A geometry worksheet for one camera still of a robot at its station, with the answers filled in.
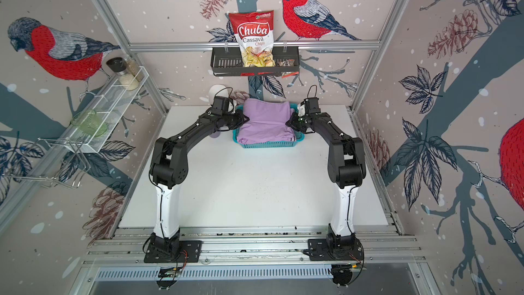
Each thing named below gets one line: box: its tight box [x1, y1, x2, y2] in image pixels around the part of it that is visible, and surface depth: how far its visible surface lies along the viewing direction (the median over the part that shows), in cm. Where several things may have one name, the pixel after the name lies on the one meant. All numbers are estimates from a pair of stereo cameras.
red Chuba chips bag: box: [228, 10, 276, 68], surface depth 83 cm
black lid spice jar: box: [105, 56, 138, 91], surface depth 82 cm
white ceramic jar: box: [208, 83, 230, 106], surface depth 112 cm
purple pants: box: [236, 98, 297, 145], surface depth 101 cm
